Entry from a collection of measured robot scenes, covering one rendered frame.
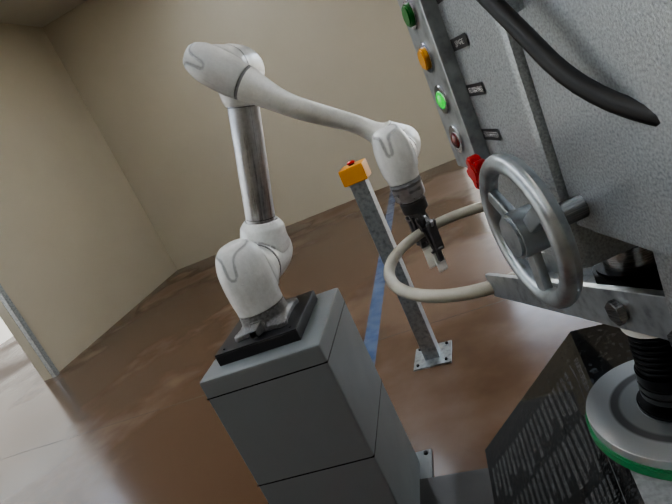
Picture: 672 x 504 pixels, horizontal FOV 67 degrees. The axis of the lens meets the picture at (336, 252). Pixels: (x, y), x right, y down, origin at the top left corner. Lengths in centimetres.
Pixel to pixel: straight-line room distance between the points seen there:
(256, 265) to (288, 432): 51
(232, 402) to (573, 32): 138
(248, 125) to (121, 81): 678
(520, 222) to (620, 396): 42
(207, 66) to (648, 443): 126
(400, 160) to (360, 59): 594
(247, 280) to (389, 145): 57
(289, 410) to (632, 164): 129
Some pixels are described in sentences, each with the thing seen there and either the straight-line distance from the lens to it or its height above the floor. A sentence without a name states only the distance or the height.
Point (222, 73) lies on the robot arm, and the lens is 146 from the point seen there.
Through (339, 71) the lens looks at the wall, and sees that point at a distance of 732.
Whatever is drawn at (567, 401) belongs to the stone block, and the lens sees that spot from 95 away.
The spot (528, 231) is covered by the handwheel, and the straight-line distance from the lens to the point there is 46.
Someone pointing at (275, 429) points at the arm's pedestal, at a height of 58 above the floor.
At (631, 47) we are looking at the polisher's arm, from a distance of 38.
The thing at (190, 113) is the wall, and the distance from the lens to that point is 793.
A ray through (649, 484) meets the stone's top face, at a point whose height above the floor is 82.
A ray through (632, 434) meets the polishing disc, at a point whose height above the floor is 85.
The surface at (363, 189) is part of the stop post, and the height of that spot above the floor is 96.
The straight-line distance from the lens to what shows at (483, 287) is 110.
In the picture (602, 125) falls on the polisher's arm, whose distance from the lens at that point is 43.
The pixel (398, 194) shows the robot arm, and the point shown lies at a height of 107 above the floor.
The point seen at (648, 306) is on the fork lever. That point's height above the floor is 107.
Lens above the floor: 136
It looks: 15 degrees down
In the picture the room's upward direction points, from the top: 25 degrees counter-clockwise
